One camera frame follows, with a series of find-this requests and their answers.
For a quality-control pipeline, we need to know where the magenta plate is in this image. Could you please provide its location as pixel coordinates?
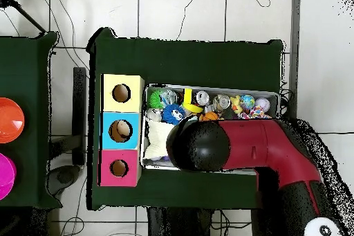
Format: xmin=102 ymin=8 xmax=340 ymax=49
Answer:
xmin=0 ymin=152 xmax=17 ymax=201

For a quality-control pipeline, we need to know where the silver metal can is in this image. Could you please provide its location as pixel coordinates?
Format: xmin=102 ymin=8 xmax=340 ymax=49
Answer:
xmin=194 ymin=90 xmax=212 ymax=107

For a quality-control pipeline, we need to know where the white baseball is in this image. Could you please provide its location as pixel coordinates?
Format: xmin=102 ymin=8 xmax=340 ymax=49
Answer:
xmin=254 ymin=97 xmax=272 ymax=114

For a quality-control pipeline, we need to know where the small orange basketball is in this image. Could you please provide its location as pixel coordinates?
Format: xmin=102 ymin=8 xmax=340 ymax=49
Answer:
xmin=200 ymin=111 xmax=220 ymax=122

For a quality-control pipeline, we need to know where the blue fuzzy ball with eyes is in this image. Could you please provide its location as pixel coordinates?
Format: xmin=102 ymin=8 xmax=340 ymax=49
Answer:
xmin=162 ymin=104 xmax=188 ymax=126

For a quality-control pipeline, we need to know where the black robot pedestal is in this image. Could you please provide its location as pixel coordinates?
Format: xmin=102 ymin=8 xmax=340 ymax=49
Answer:
xmin=146 ymin=208 xmax=255 ymax=236

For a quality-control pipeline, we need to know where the globe print ball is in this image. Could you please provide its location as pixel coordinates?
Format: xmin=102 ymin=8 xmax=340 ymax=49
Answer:
xmin=239 ymin=94 xmax=256 ymax=111

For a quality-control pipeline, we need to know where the yellow plastic block toy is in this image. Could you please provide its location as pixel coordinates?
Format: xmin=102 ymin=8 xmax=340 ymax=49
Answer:
xmin=182 ymin=88 xmax=205 ymax=114

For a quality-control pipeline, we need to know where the dark green table cloth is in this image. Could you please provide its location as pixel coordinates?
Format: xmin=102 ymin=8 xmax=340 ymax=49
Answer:
xmin=87 ymin=27 xmax=286 ymax=211
xmin=0 ymin=30 xmax=59 ymax=208

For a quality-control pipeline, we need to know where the colourful patterned cloth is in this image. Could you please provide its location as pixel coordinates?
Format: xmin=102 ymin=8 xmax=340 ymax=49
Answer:
xmin=248 ymin=106 xmax=273 ymax=120

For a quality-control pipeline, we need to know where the green spiky ball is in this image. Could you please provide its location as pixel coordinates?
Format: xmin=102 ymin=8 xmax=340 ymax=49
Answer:
xmin=148 ymin=89 xmax=167 ymax=109

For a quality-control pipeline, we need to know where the cream yellow waffle cloth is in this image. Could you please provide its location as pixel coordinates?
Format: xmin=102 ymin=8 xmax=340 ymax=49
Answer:
xmin=145 ymin=120 xmax=178 ymax=161

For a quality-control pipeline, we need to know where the shallow wire mesh bin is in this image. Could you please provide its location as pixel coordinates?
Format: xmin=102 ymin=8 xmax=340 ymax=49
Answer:
xmin=142 ymin=83 xmax=279 ymax=173

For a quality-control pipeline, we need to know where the wooden box with three holes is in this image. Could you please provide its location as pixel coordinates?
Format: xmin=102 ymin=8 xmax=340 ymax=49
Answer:
xmin=99 ymin=73 xmax=146 ymax=188

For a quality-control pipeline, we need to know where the orange plate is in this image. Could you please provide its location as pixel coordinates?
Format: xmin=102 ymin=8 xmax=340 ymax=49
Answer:
xmin=0 ymin=97 xmax=26 ymax=144

